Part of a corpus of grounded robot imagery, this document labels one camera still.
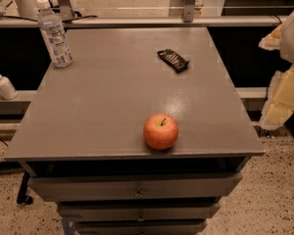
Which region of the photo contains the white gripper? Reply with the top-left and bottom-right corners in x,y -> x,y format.
259,11 -> 294,130

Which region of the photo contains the black rxbar chocolate wrapper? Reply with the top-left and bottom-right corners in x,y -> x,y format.
157,49 -> 189,73

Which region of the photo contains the red apple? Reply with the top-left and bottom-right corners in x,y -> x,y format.
143,114 -> 178,150

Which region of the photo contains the grey top drawer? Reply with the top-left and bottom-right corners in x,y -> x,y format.
28,172 -> 242,202

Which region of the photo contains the grey drawer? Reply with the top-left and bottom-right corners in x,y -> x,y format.
28,172 -> 242,202
58,203 -> 220,221
76,219 -> 207,235

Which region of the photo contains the grey middle drawer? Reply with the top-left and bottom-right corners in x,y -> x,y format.
58,203 -> 220,221

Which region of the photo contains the grey bottom drawer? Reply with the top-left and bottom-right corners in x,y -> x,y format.
76,219 -> 207,235

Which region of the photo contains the clear plastic water bottle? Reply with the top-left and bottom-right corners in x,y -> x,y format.
37,0 -> 73,68

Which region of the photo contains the white pump dispenser bottle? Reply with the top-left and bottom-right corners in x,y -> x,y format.
0,73 -> 18,100

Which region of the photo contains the black caster leg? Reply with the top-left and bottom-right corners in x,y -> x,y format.
17,172 -> 33,205

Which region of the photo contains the grey metal upright bracket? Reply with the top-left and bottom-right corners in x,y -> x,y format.
182,0 -> 195,23

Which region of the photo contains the grey slanted metal post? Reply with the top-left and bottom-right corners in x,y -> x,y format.
57,0 -> 74,21

